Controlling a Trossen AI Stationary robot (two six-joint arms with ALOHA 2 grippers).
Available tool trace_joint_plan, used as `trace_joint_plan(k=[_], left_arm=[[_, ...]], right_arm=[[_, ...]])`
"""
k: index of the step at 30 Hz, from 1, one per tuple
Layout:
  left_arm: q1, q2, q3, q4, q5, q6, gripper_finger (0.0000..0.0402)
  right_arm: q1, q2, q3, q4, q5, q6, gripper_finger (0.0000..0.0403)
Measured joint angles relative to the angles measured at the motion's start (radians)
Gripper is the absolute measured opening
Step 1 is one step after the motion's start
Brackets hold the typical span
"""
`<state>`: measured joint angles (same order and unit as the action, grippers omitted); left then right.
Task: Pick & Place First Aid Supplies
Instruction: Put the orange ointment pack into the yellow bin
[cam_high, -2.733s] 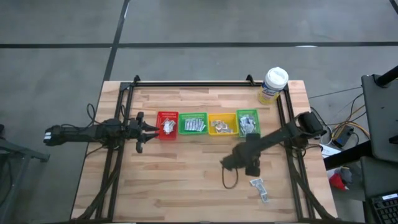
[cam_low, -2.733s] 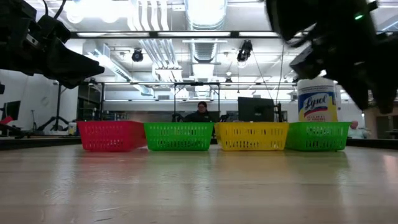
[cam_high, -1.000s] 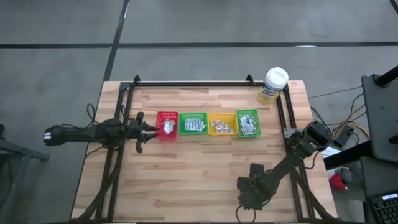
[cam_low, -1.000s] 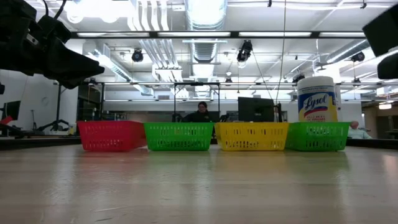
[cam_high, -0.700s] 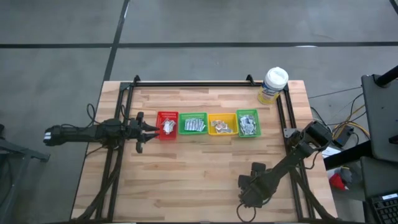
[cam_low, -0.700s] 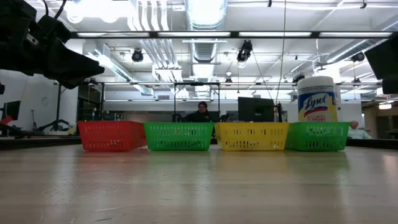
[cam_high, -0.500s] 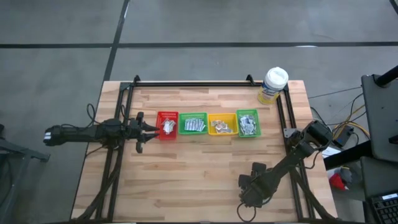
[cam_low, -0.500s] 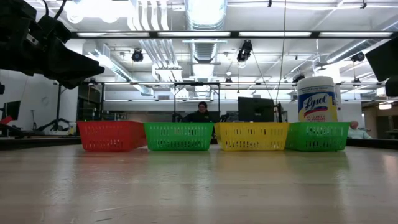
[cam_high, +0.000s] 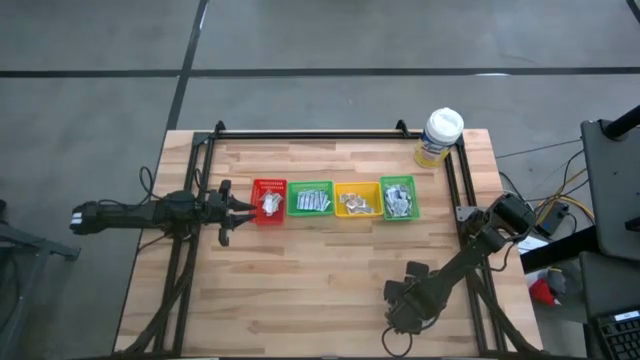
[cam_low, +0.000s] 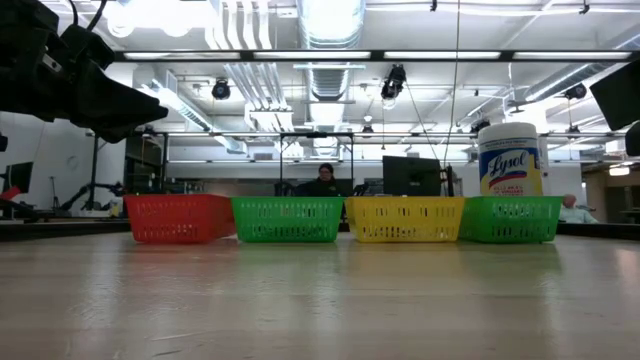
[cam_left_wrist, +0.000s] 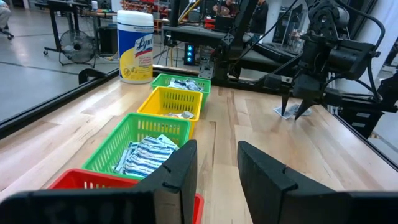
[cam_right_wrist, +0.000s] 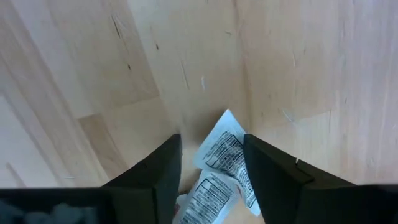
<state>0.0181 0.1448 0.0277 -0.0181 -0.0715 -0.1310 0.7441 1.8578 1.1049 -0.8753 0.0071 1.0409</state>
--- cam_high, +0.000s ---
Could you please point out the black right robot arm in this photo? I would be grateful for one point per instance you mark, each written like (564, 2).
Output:
(480, 245)

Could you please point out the alcohol antiseptic pad packet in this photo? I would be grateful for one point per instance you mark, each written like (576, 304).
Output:
(397, 200)
(391, 206)
(403, 209)
(392, 192)
(404, 192)

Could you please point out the white paper sheet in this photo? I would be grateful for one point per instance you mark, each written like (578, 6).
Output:
(532, 244)

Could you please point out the black diagonal beam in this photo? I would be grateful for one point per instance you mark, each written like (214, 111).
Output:
(560, 250)

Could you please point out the grey side table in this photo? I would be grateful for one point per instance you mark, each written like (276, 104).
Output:
(615, 190)

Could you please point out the yellow plastic basket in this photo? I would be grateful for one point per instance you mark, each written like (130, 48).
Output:
(357, 187)

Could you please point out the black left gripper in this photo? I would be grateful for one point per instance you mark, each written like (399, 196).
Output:
(217, 212)

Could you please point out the green plastic basket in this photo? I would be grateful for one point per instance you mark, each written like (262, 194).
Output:
(382, 200)
(310, 186)

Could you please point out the black keyboard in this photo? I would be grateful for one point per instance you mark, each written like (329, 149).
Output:
(620, 335)

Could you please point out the white narrow packet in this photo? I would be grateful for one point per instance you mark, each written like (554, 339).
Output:
(270, 206)

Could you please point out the black power adapter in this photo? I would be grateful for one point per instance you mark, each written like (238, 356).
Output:
(550, 220)

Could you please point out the Lysol wipes canister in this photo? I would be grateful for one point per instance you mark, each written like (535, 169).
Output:
(440, 137)

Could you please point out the red plastic basket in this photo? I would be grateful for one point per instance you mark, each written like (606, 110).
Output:
(255, 187)

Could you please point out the grey cloth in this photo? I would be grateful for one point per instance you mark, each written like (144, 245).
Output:
(565, 280)

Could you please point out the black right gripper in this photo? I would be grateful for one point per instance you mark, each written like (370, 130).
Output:
(412, 300)

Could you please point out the black pole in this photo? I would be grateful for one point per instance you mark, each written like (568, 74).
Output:
(622, 124)

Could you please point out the grey metal stand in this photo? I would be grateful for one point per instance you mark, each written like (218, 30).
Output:
(30, 250)

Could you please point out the red cloth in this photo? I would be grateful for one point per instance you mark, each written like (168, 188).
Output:
(542, 292)

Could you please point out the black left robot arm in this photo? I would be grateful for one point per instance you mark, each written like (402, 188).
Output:
(130, 215)

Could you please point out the grey desk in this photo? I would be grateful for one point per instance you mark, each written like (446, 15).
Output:
(600, 280)

